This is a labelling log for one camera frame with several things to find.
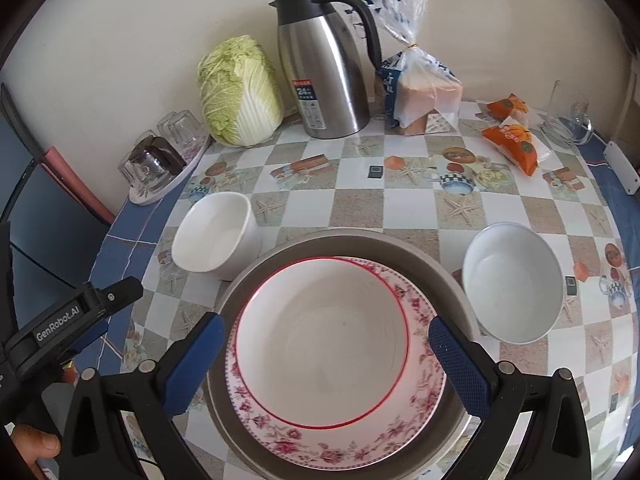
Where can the large orange snack packet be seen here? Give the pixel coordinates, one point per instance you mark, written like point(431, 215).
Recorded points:
point(515, 145)

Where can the stainless steel thermos jug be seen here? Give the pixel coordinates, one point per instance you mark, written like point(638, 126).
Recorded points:
point(320, 75)

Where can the small white bowl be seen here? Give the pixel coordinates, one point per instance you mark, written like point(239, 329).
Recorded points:
point(215, 235)

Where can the strawberry print bowl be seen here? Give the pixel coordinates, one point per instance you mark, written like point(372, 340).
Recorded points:
point(320, 340)

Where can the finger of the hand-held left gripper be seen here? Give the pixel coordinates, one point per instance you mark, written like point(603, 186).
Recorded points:
point(120, 292)

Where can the small orange snack packet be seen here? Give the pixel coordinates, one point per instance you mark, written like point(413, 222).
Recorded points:
point(507, 107)

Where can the stainless steel plate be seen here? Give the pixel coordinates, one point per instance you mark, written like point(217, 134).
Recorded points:
point(350, 245)

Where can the pink floral plate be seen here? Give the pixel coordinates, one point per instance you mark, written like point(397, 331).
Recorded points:
point(350, 447)

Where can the pale blue bowl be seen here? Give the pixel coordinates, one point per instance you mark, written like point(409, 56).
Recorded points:
point(512, 285)

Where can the dark board with pink edge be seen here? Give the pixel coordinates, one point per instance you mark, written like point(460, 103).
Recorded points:
point(40, 200)

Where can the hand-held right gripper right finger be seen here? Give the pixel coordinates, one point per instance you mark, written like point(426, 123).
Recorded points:
point(460, 365)

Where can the napa cabbage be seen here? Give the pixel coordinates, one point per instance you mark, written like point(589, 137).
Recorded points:
point(240, 90)

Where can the person's left hand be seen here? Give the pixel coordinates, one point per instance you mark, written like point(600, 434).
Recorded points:
point(37, 442)

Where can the white power strip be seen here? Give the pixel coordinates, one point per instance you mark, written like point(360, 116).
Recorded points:
point(622, 165)

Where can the bagged sliced bread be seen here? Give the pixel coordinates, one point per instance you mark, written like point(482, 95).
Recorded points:
point(420, 90)

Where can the checkered tablecloth with blue border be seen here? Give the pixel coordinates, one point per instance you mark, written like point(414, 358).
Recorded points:
point(360, 195)

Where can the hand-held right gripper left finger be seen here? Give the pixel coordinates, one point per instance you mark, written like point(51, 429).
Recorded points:
point(195, 365)

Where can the clear glass mug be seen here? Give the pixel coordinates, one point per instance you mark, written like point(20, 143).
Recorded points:
point(567, 120)

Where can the dark brown cup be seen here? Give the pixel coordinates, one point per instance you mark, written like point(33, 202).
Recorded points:
point(167, 157)

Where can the white oval tray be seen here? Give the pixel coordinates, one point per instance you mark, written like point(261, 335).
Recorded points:
point(192, 165)

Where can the clear drinking glass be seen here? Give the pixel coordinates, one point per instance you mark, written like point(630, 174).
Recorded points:
point(181, 130)
point(140, 172)

